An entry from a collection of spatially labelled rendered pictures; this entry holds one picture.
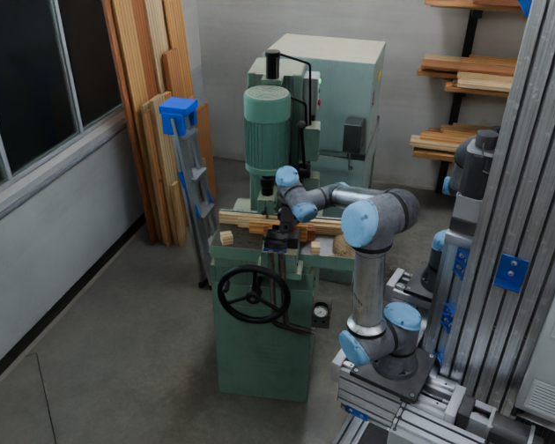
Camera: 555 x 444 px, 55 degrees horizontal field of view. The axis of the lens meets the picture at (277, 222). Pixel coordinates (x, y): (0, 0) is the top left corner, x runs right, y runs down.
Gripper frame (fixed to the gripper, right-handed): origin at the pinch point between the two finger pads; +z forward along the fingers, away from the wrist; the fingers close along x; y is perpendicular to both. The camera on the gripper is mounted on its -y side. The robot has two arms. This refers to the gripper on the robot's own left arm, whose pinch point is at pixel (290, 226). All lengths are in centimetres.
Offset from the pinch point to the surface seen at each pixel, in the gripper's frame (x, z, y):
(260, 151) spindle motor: 13.2, -18.6, 21.7
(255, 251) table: 14.3, 12.9, -6.1
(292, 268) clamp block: -2.0, 7.6, -14.0
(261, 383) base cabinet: 12, 81, -46
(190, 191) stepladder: 65, 71, 52
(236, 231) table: 24.5, 18.2, 4.9
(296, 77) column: 3, -23, 55
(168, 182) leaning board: 94, 110, 80
